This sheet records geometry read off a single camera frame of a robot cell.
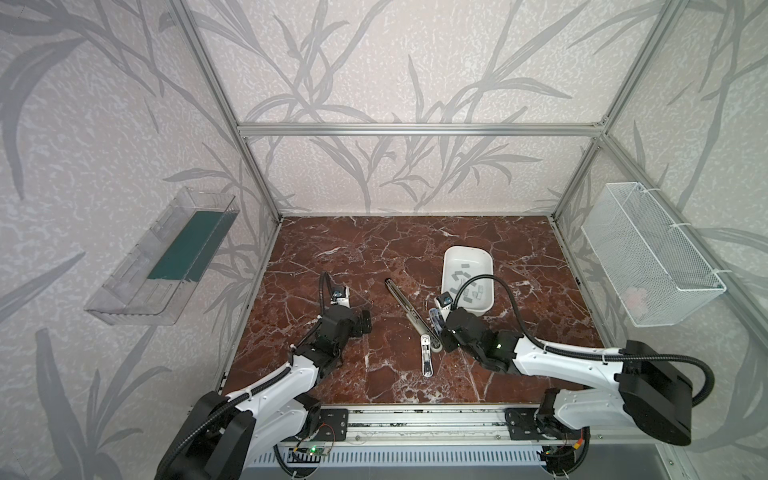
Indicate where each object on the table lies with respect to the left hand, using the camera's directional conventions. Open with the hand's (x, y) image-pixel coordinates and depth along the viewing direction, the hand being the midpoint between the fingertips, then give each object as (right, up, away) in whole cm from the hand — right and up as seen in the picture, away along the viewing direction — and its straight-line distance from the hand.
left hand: (359, 299), depth 88 cm
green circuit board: (-8, -33, -18) cm, 38 cm away
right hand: (+24, -3, -3) cm, 24 cm away
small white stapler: (+20, -17, -4) cm, 26 cm away
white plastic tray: (+33, +10, +17) cm, 38 cm away
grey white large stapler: (+17, -6, +3) cm, 18 cm away
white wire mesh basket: (+67, +11, -25) cm, 73 cm away
